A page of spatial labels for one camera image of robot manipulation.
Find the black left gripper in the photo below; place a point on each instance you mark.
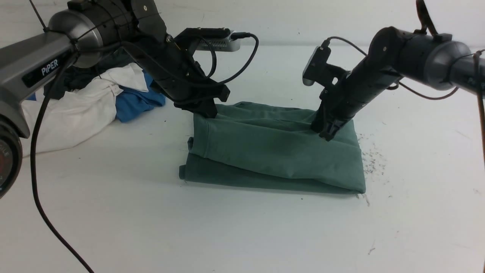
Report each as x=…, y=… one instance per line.
x=170, y=65

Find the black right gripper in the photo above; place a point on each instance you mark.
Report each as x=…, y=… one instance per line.
x=368, y=79

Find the green long-sleeve top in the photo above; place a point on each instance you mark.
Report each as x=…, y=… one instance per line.
x=252, y=145

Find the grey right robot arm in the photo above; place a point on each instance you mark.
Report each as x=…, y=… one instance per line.
x=438, y=62

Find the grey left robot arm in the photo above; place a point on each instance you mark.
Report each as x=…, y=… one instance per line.
x=81, y=36

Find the blue cloth garment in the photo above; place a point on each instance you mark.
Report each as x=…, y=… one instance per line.
x=140, y=98

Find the white cloth garment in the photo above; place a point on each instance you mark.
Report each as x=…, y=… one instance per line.
x=53, y=137

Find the black cloth garment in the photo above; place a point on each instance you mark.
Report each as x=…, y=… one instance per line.
x=78, y=78

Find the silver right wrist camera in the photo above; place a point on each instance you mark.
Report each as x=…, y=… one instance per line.
x=318, y=70

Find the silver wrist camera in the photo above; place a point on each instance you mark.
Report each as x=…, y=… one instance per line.
x=318, y=70
x=216, y=40

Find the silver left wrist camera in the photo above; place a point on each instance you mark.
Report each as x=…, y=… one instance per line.
x=216, y=40

